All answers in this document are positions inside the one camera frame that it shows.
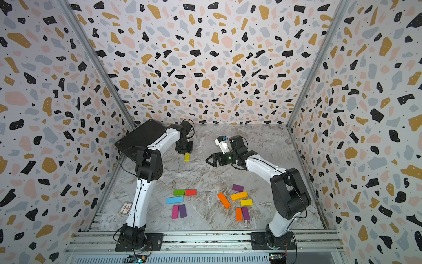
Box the red block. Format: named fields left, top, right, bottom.
left=185, top=189, right=197, bottom=196

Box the green block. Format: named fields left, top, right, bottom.
left=173, top=189, right=185, bottom=196

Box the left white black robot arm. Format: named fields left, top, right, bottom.
left=115, top=119, right=195, bottom=252

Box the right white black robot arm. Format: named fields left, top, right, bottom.
left=206, top=135, right=312, bottom=249

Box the purple block top right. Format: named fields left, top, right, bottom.
left=232, top=184, right=244, bottom=193

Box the amber long block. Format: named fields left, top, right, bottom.
left=231, top=191, right=248, bottom=201

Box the black flat case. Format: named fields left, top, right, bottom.
left=114, top=119, right=167, bottom=162

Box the orange long block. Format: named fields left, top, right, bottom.
left=217, top=192, right=231, bottom=209

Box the yellow short block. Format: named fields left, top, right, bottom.
left=241, top=199, right=253, bottom=207

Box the light blue long block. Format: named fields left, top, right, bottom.
left=166, top=196, right=184, bottom=205

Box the orange short block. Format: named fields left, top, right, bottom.
left=235, top=208, right=243, bottom=222

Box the purple block left group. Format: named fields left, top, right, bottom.
left=179, top=204, right=187, bottom=218

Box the purple block bottom right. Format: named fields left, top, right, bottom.
left=241, top=207, right=251, bottom=221

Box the magenta block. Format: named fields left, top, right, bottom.
left=171, top=205, right=179, bottom=219

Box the small printed card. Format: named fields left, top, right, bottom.
left=119, top=201, right=133, bottom=215

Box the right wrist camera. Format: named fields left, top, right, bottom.
left=215, top=136, right=230, bottom=154

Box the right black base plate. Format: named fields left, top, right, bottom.
left=250, top=231, right=297, bottom=251

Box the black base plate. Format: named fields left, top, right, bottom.
left=250, top=231, right=297, bottom=251
left=115, top=233, right=164, bottom=252

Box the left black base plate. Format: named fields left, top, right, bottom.
left=115, top=233, right=164, bottom=252

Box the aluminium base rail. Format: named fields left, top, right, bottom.
left=63, top=229, right=348, bottom=264

